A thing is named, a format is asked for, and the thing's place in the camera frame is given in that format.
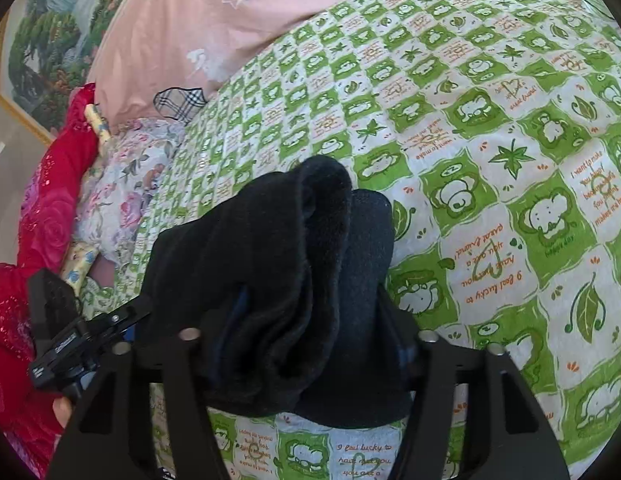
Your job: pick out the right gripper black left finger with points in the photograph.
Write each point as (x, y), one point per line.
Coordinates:
(109, 435)

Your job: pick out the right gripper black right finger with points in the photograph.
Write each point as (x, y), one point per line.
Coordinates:
(506, 434)

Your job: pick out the black fleece pants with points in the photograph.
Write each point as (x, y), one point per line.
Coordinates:
(286, 283)

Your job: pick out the person's left hand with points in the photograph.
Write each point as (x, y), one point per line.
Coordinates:
(63, 410)

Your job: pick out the yellow floral pillow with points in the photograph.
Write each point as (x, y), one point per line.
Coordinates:
(81, 255)

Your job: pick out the red rose blanket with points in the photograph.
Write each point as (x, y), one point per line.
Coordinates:
(44, 234)

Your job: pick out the floral white pillow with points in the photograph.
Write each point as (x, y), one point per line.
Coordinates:
(122, 183)

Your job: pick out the framed landscape painting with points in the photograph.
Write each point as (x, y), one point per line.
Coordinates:
(47, 48)

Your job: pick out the pink plaid-patch duvet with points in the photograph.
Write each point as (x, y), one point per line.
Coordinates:
(166, 58)

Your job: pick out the green white patterned bedsheet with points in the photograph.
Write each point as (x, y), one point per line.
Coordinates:
(494, 129)

